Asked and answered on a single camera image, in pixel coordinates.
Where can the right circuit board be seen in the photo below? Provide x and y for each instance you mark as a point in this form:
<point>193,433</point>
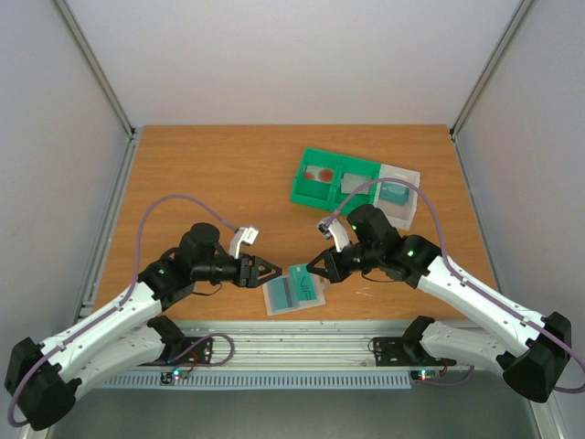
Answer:
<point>427,374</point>

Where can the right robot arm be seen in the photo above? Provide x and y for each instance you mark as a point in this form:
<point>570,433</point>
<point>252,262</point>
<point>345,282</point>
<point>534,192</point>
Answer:
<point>528,350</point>

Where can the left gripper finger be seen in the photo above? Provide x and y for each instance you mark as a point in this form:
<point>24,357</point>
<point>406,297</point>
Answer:
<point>263,268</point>
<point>257,280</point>

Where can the white card holder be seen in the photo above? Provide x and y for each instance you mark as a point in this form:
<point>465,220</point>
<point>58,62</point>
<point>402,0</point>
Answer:
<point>324,285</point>

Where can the green bin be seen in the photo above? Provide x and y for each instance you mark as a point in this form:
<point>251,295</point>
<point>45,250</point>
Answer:
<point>348,164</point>
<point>311,193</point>

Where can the left circuit board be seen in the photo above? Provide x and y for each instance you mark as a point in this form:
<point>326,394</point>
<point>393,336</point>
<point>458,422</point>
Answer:
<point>176,376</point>

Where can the white bin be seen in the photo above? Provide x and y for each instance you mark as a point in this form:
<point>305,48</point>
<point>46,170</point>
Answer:
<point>399,216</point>

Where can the aluminium front rail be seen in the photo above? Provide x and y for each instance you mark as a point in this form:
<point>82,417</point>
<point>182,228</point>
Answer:
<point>288,343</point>

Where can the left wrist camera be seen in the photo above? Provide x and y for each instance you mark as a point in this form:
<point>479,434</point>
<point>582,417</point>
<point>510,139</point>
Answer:
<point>244,236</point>

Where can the left aluminium frame post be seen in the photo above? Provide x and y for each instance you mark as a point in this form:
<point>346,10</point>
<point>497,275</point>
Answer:
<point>79,38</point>

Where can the green bin middle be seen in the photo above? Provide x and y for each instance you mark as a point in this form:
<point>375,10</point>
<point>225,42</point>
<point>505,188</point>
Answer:
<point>348,164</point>

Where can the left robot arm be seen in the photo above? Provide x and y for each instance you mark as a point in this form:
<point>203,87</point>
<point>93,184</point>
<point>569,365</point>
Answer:
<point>46,379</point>

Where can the red patterned card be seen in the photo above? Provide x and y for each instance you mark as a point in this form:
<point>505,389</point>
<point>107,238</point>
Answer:
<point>319,174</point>

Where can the green bin left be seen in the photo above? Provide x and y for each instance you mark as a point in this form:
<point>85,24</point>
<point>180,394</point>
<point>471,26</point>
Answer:
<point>311,193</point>

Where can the white red floral card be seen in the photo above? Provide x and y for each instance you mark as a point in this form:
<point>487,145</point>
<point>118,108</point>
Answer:
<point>351,182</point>

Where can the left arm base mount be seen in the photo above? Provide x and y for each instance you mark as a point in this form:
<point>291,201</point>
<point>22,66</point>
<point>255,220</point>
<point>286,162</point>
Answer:
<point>196,350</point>

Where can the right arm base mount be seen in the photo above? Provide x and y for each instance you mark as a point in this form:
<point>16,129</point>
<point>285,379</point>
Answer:
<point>391,352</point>

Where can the grey slotted cable duct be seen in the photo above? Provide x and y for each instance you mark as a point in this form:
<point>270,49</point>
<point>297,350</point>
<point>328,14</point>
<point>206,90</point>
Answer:
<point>210,380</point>

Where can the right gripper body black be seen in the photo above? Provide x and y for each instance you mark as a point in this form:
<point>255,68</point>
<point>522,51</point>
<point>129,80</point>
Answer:
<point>339,263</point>

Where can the aluminium frame post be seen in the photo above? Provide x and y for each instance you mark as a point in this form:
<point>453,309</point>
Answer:
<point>79,38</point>
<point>496,57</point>

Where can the teal VIP card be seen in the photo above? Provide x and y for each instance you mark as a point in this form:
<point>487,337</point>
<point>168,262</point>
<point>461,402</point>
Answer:
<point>307,286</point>
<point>281,296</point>

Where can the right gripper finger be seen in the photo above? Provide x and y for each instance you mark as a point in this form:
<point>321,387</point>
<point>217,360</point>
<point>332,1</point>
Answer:
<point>324,261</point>
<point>327,271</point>

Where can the circuit board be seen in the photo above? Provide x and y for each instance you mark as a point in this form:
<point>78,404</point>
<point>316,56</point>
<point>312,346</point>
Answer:
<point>176,376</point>
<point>427,374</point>

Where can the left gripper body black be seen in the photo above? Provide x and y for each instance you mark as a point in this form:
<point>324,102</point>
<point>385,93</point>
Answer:
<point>244,281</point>

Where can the right aluminium frame post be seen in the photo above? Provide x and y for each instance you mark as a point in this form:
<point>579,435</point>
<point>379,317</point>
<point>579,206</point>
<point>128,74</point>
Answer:
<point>496,57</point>

